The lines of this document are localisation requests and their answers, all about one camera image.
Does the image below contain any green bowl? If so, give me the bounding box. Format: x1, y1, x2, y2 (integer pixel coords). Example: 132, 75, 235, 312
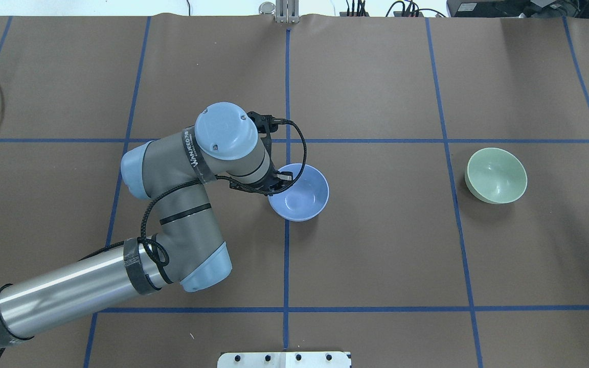
464, 147, 528, 204

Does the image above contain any blue bowl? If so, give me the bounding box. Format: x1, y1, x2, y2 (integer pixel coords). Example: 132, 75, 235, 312
268, 165, 330, 222

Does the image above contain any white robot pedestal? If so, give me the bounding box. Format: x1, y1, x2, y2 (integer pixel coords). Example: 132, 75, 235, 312
217, 351, 352, 367

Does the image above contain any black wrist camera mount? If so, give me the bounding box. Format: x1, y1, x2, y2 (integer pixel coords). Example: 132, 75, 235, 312
247, 111, 282, 153

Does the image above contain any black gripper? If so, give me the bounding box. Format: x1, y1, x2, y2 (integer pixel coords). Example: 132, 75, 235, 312
229, 164, 293, 195

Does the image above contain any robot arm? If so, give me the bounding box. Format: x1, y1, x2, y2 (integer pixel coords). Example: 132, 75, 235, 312
0, 102, 301, 352

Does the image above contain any aluminium frame post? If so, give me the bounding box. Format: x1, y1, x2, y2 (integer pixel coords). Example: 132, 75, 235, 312
274, 0, 300, 24

